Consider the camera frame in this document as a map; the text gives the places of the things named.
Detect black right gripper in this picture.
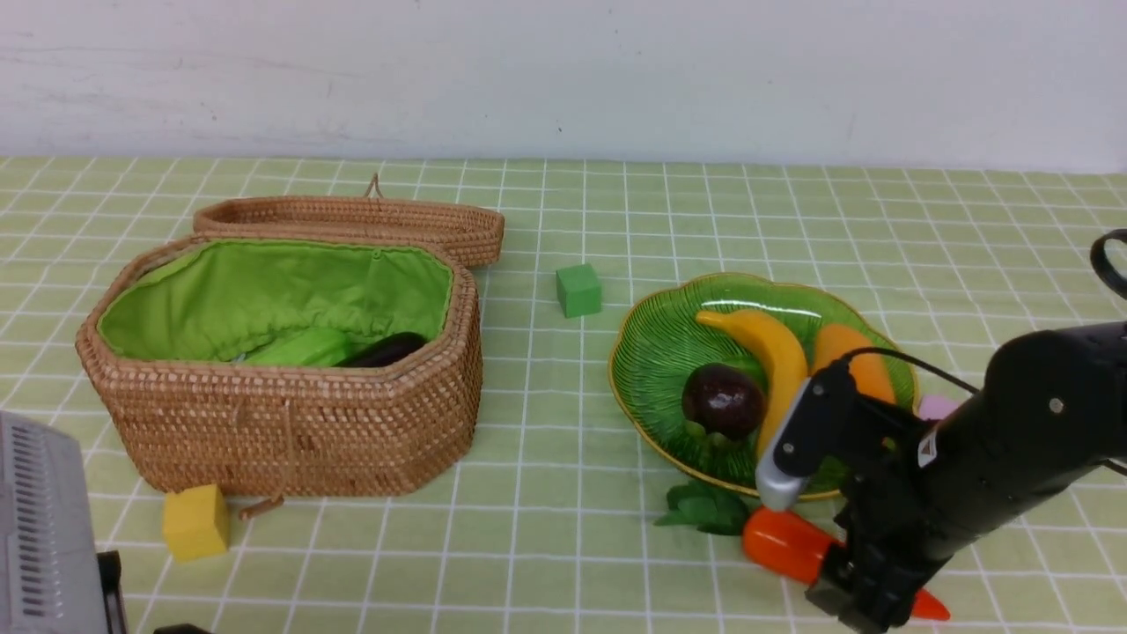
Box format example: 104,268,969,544
804,357,950,629

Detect orange toy carrot green leaves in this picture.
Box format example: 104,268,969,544
654,480,951,623

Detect yellow toy banana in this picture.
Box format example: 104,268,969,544
694,309,808,459

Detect dark purple toy mangosteen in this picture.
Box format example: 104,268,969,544
681,364,766,443

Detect orange toy mango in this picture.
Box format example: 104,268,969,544
809,322,897,404

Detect purple toy eggplant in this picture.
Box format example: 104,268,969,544
335,332,428,368

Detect green bitter gourd toy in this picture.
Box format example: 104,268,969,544
233,328,355,366

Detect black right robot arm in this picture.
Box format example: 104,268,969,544
774,322,1124,633

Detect pink foam cube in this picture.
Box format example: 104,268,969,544
917,394,961,421

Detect green leaf-shaped glass plate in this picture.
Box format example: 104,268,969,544
607,273,896,497

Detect green checked tablecloth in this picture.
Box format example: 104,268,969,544
1,157,1124,633

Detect green foam cube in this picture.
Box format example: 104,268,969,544
554,264,603,320

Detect woven wicker basket lid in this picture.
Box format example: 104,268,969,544
193,175,505,268

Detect woven wicker basket green lining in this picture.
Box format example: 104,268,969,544
74,232,483,498

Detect yellow foam cube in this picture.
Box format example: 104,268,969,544
162,484,230,563

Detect grey vented device box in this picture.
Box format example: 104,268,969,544
1,412,128,633

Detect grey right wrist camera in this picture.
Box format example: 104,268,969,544
755,379,824,512

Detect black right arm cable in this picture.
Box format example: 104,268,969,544
832,229,1127,481

